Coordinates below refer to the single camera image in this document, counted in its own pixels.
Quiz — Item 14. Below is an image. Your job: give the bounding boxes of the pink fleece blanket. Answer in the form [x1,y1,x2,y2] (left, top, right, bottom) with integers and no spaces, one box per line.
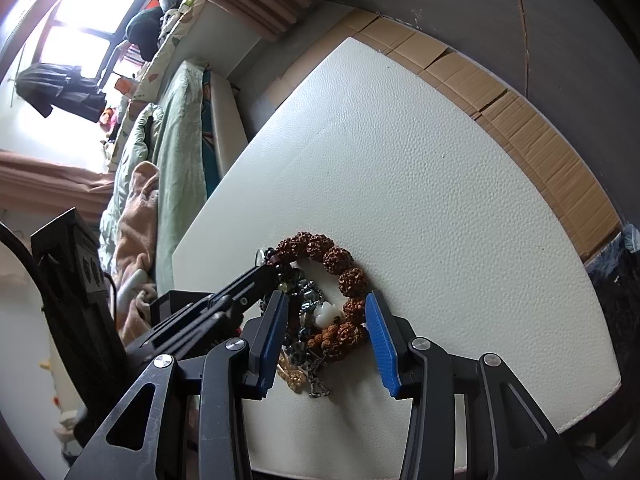
[115,162,160,346]

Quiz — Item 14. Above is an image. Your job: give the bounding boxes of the dark bead jewelry pile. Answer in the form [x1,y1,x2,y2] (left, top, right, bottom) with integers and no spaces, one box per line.
[255,247,330,399]

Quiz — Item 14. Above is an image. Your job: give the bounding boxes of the brown rudraksha bead bracelet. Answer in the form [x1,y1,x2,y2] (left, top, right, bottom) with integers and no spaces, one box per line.
[267,231,374,361]

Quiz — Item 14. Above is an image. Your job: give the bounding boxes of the floral window seat cushion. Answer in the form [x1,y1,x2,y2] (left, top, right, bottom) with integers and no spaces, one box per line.
[104,0,206,172]

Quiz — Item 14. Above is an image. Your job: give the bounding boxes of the white bed frame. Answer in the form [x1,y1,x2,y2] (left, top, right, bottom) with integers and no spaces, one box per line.
[209,73,247,179]

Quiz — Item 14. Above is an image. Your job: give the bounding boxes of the black hanging clothes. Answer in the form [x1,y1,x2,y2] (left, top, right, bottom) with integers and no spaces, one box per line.
[15,63,106,122]

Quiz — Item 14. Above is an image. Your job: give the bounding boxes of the brown cardboard floor sheet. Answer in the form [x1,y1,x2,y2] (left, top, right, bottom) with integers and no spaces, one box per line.
[266,10,620,261]

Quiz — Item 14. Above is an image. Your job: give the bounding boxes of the pink curtain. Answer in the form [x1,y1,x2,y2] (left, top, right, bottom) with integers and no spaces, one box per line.
[0,150,115,223]

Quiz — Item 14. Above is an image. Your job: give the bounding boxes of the green bed quilt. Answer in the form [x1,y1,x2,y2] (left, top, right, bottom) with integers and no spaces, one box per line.
[99,61,207,295]

